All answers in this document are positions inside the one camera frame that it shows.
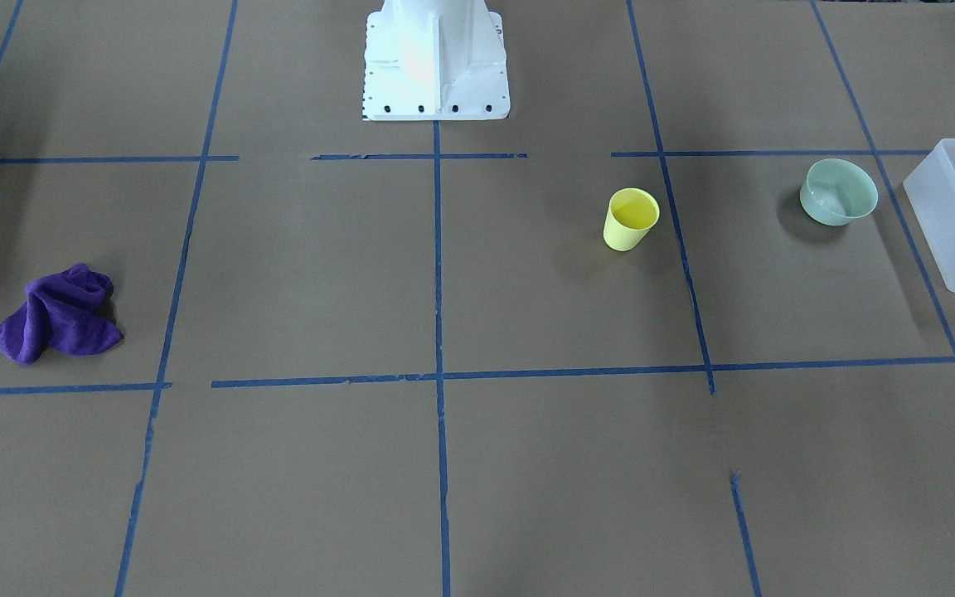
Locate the yellow plastic cup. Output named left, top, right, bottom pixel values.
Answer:
left=603, top=187, right=661, bottom=252

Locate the purple microfibre cloth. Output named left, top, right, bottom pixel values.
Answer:
left=0, top=262, right=123, bottom=366

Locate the pale green bowl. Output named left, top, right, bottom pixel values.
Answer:
left=799, top=158, right=879, bottom=226

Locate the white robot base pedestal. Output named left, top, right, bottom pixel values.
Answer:
left=361, top=1, right=511, bottom=122

